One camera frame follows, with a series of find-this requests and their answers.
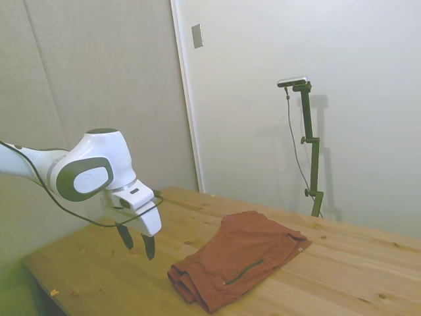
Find grey wall plate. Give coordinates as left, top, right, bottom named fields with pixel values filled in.
left=191, top=23, right=204, bottom=49

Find rust red shorts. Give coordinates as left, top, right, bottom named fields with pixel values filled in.
left=166, top=210, right=312, bottom=313

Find dark green camera stand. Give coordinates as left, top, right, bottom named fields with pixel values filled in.
left=292, top=83, right=325, bottom=218

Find grey exterior camera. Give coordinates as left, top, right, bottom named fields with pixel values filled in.
left=277, top=76, right=309, bottom=88

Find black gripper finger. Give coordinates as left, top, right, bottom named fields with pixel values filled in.
left=141, top=232, right=156, bottom=261
left=117, top=224, right=135, bottom=250

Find white door trim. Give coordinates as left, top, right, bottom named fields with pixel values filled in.
left=170, top=0, right=205, bottom=194

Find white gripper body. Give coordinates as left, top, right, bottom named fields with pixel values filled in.
left=99, top=193, right=163, bottom=238

